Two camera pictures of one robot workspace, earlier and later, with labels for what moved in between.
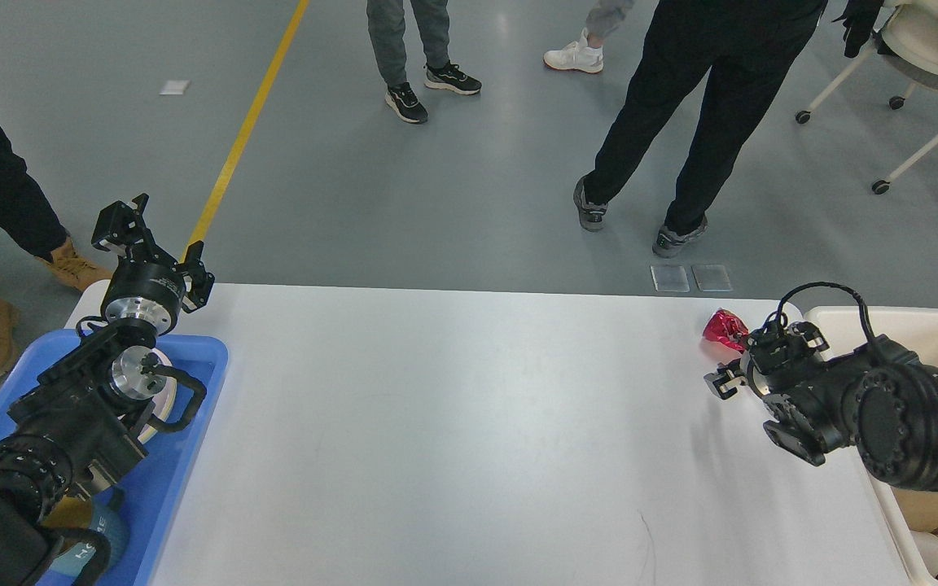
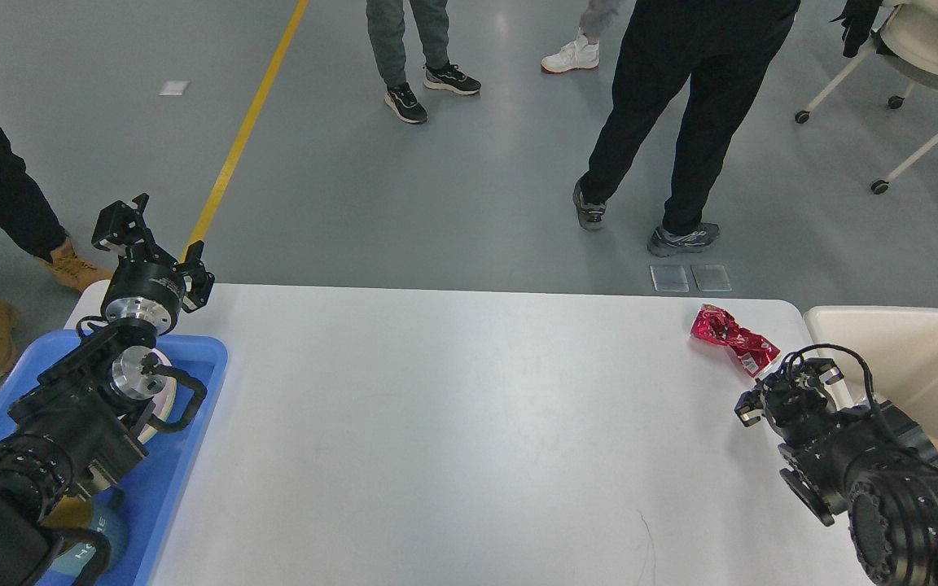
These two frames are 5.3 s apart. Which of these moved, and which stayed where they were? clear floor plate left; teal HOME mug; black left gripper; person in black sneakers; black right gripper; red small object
Moved: black right gripper; red small object
Stayed: person in black sneakers; clear floor plate left; black left gripper; teal HOME mug
